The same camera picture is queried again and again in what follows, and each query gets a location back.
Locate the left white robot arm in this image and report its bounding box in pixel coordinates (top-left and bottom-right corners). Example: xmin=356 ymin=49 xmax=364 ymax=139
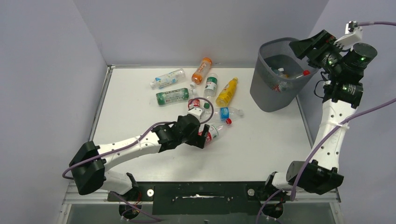
xmin=65 ymin=114 xmax=209 ymax=195

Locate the red label water bottle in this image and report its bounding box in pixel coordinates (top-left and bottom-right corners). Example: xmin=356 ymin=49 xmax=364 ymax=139
xmin=188 ymin=98 xmax=201 ymax=110

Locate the clear bottle green label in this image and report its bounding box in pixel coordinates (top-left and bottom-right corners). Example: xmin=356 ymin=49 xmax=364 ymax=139
xmin=204 ymin=73 xmax=218 ymax=98

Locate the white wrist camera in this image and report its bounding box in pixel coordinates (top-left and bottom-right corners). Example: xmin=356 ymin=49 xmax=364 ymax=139
xmin=187 ymin=107 xmax=205 ymax=120
xmin=334 ymin=21 xmax=363 ymax=49

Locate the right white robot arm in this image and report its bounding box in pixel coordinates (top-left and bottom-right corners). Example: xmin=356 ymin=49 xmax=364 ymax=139
xmin=262 ymin=26 xmax=377 ymax=199

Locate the yellow juice bottle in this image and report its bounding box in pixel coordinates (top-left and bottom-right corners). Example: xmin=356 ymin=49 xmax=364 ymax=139
xmin=215 ymin=77 xmax=238 ymax=107

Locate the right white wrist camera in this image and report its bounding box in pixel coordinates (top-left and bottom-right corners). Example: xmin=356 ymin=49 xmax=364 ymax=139
xmin=334 ymin=21 xmax=363 ymax=49

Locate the green label tea bottle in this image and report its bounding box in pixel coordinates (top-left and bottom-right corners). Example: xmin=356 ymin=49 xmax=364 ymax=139
xmin=156 ymin=88 xmax=197 ymax=106

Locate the orange drink bottle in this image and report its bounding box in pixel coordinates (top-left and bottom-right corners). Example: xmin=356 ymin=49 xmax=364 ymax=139
xmin=190 ymin=57 xmax=212 ymax=88

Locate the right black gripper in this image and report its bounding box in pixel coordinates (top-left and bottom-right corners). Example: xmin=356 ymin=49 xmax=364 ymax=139
xmin=288 ymin=30 xmax=344 ymax=76

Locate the clear bottle blue white label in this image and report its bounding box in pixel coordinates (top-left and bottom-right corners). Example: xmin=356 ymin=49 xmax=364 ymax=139
xmin=149 ymin=69 xmax=186 ymax=89

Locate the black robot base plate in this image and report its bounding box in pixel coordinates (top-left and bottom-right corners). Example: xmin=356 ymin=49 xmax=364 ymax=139
xmin=107 ymin=181 xmax=290 ymax=217

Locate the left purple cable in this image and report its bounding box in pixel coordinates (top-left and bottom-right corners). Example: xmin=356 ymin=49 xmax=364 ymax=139
xmin=62 ymin=97 xmax=215 ymax=180

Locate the red label bottle front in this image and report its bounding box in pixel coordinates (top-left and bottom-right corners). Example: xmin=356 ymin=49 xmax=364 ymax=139
xmin=271 ymin=68 xmax=311 ymax=92

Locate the red label bottle red cap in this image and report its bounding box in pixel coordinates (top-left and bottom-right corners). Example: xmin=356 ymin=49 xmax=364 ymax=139
xmin=205 ymin=119 xmax=232 ymax=147

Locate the grey mesh waste bin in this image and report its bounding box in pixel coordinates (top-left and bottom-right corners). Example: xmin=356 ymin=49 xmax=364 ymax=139
xmin=250 ymin=37 xmax=318 ymax=112

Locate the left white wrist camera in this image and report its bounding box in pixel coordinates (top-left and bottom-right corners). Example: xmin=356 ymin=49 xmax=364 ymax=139
xmin=187 ymin=107 xmax=205 ymax=120

